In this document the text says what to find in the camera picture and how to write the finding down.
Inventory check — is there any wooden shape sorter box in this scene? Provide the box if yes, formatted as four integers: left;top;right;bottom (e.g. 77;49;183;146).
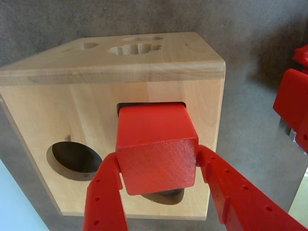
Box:
0;31;226;221

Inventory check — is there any red cube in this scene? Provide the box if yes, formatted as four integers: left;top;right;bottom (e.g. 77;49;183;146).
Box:
115;102;200;196

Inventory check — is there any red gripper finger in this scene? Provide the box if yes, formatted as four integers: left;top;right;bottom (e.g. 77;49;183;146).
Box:
196;144;308;231
81;153;128;231

